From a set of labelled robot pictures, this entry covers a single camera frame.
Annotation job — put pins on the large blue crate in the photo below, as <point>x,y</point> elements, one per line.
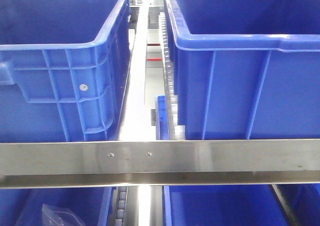
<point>246,69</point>
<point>63,69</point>

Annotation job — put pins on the roller conveyor track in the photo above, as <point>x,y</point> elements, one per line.
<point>176,132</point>

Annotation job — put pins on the lower right blue crate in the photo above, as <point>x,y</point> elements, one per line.
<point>221,205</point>

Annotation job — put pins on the clear plastic bag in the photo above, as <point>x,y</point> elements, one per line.
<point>59,216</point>

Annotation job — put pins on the large blue crate left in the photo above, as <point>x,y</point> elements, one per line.
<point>63,69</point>

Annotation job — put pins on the large blue crate right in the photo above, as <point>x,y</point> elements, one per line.
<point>246,69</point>

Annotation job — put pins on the small blue bin behind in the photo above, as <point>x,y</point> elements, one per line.
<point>161,118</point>

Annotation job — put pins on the lower left blue crate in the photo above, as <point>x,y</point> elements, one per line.
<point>87,206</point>

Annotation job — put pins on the steel crossbar with screws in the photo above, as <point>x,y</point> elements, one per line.
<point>160,162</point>

